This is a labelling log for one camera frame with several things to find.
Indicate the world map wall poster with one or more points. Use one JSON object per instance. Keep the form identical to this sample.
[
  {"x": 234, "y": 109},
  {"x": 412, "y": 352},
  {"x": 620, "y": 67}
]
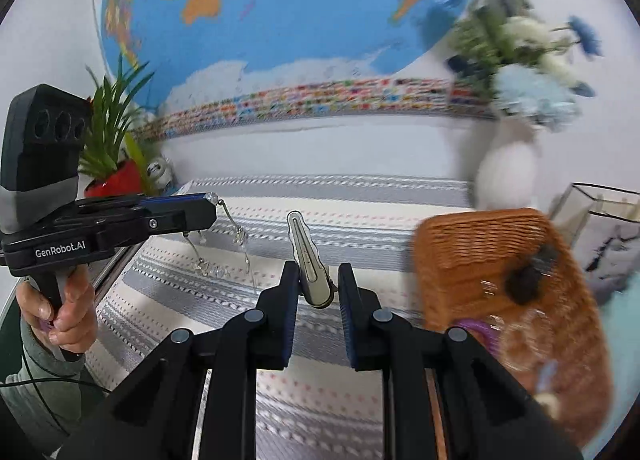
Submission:
[{"x": 300, "y": 15}]

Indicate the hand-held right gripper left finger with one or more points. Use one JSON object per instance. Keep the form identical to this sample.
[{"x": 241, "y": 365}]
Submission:
[{"x": 287, "y": 290}]

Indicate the panda figurine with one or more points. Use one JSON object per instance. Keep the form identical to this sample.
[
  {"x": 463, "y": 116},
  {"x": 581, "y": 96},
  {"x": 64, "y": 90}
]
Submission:
[{"x": 160, "y": 173}]

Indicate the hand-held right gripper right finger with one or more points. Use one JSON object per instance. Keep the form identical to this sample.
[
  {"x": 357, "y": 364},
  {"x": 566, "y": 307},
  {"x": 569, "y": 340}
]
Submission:
[{"x": 345, "y": 320}]

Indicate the grey and white woven mat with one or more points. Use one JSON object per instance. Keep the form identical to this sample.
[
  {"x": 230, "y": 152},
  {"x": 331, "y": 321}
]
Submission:
[{"x": 350, "y": 235}]

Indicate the glass container with black frame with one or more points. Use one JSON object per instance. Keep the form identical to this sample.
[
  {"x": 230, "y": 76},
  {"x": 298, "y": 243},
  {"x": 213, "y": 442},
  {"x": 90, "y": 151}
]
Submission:
[{"x": 610, "y": 240}]

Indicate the artificial flower bouquet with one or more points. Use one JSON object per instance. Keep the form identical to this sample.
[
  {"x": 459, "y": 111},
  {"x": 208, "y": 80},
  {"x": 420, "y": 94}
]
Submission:
[{"x": 525, "y": 55}]

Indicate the white vase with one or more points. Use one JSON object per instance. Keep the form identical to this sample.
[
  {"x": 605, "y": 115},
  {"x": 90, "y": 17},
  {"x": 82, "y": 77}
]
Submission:
[{"x": 505, "y": 170}]

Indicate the person's left forearm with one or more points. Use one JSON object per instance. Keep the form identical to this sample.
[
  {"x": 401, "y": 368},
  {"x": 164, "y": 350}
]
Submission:
[{"x": 35, "y": 390}]

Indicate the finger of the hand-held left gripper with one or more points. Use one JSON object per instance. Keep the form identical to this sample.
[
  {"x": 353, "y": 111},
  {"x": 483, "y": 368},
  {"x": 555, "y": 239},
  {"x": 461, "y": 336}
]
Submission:
[
  {"x": 185, "y": 221},
  {"x": 180, "y": 200}
]

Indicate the brown wicker basket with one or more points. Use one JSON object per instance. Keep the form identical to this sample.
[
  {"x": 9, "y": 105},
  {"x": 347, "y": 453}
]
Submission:
[{"x": 465, "y": 260}]

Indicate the black hair scrunchie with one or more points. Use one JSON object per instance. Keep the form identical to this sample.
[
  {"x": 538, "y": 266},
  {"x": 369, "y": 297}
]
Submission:
[{"x": 522, "y": 285}]

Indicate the red plant pot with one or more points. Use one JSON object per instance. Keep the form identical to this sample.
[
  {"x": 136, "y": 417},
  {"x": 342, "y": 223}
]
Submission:
[{"x": 117, "y": 180}]

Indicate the silver hair clip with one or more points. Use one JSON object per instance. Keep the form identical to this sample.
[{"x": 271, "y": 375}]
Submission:
[{"x": 310, "y": 270}]

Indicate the person's left hand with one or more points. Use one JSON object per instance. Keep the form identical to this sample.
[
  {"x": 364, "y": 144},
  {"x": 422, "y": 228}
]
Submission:
[{"x": 75, "y": 305}]

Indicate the green potted plant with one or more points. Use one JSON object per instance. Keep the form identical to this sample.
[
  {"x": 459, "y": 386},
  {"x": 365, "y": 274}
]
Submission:
[{"x": 112, "y": 125}]

